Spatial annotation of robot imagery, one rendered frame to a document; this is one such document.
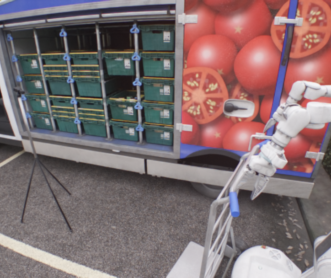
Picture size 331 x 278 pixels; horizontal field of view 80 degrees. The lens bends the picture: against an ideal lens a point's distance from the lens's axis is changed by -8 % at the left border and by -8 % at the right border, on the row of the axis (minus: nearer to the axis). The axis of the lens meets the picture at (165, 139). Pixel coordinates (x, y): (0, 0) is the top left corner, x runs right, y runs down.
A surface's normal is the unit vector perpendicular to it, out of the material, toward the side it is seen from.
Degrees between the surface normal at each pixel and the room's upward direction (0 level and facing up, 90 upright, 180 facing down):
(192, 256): 0
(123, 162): 90
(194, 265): 0
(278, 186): 90
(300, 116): 88
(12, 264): 0
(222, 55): 90
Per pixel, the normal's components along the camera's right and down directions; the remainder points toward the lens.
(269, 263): -0.42, 0.11
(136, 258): 0.00, -0.90
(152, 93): -0.27, 0.54
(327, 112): 0.16, 0.37
